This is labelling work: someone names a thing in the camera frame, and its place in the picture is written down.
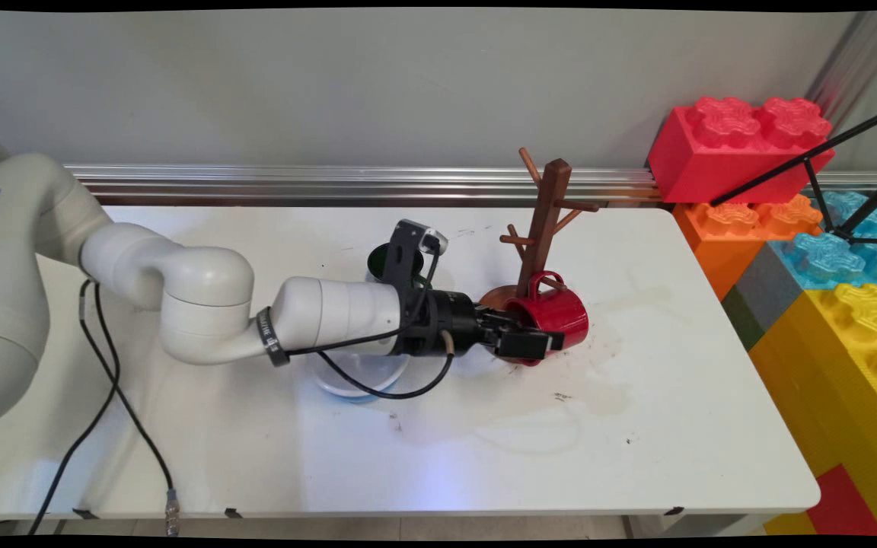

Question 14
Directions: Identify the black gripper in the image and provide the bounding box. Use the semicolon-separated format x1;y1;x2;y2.
407;289;566;363

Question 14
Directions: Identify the red enamel mug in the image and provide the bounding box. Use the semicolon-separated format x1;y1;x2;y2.
501;270;590;367

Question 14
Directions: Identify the brown wooden mug tree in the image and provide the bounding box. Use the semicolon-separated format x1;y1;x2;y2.
478;147;601;313

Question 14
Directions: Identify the white bowl with blue rim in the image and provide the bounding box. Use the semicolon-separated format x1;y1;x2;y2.
312;353;410;403

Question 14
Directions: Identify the dark green enamel mug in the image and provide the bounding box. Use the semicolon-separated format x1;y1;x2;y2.
366;244;410;285

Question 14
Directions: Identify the big orange toy brick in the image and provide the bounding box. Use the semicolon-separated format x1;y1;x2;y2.
673;194;824;302

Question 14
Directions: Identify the big dark green toy brick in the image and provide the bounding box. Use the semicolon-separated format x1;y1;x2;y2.
721;287;767;353

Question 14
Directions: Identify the big grey toy brick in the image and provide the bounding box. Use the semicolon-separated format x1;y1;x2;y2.
734;244;806;336

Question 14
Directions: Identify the big red toy brick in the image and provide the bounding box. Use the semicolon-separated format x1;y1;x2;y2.
647;96;837;205

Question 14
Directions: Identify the big yellow toy brick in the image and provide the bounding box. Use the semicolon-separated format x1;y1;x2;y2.
747;283;877;537

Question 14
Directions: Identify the big light blue toy brick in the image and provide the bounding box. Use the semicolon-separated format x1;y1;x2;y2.
770;190;877;294

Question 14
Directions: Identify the black tripod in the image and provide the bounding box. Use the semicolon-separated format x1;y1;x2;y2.
709;101;877;247

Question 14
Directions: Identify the small red toy brick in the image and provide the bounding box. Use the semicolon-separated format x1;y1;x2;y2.
804;464;877;537

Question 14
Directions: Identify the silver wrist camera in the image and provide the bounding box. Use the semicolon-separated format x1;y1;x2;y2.
407;219;449;256

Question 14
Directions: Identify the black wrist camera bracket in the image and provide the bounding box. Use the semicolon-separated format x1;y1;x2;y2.
385;220;430;307

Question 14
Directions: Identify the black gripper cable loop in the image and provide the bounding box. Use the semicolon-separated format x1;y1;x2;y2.
315;330;457;401

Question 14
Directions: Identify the black camera cable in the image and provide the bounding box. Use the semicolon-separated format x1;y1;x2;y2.
286;239;444;358

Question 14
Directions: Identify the horizontal aluminium rail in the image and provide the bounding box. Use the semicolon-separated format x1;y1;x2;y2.
65;164;877;209

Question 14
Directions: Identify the black velcro strap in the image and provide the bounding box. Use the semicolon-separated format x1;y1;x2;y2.
256;306;292;368

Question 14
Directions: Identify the black cable with metal connector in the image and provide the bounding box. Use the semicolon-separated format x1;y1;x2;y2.
79;280;181;537

